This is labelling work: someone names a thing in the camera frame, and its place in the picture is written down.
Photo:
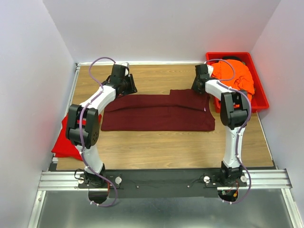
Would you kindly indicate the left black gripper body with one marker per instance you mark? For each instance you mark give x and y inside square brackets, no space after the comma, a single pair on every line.
[128,85]

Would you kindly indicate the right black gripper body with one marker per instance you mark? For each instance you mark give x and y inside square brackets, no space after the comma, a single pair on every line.
[194,86]

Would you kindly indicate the maroon t shirt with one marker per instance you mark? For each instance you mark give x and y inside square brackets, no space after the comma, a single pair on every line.
[180,110]

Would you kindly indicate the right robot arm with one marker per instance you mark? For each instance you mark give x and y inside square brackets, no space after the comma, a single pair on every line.
[235,112]

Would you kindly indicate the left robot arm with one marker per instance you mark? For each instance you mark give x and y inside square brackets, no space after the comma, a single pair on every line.
[82,128]

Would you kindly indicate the orange t shirt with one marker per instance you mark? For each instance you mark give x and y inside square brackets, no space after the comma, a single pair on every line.
[241,80]

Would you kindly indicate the red plastic bin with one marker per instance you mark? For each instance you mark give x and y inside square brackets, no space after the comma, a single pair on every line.
[259,101]

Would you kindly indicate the folded red t shirt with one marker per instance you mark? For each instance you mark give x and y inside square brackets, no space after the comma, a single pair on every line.
[63,148]

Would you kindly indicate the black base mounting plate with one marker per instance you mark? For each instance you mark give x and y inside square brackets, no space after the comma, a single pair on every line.
[198,190]

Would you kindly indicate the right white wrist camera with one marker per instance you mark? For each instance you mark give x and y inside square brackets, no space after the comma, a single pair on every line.
[210,69]

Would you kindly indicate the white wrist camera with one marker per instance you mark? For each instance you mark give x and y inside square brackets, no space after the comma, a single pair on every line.
[210,69]
[127,66]

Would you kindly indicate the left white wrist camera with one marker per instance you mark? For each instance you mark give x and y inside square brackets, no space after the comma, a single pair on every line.
[127,66]

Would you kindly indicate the aluminium frame rail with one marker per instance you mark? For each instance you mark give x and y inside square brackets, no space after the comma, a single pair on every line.
[255,179]

